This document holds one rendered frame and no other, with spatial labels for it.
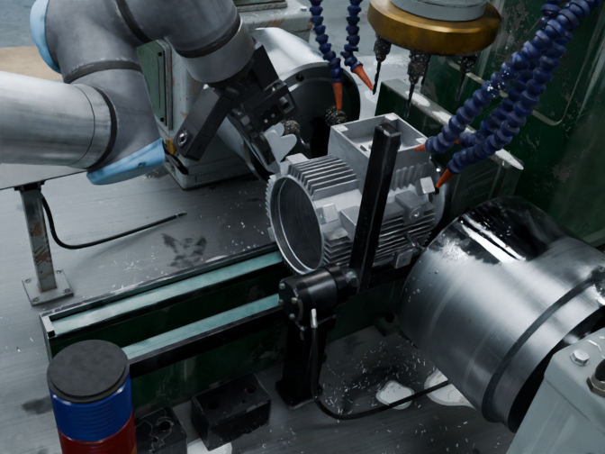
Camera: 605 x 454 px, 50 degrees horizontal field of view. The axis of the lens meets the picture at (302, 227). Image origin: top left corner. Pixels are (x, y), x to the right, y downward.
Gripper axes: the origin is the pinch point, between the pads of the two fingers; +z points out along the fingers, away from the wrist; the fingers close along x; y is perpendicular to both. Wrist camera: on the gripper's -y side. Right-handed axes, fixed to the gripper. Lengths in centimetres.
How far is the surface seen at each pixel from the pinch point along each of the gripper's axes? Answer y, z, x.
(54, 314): -37.0, -2.9, 0.1
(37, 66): -31, 90, 251
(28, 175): -28.5, -12.6, 16.8
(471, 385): 0.4, 8.0, -41.7
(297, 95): 13.2, 4.6, 14.7
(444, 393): 0.5, 33.1, -30.4
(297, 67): 15.7, 0.4, 15.6
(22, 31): -30, 108, 333
